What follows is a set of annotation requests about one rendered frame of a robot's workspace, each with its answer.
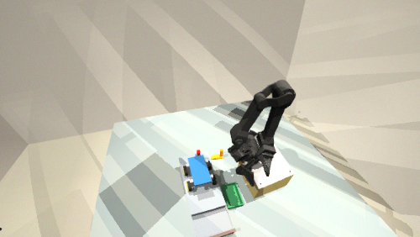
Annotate blue trolley with black wheels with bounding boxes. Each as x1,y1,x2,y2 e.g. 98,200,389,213
182,154,217,192

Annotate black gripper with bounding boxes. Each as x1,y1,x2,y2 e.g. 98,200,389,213
236,143,276,186

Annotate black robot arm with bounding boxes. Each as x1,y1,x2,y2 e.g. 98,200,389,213
228,79,296,163

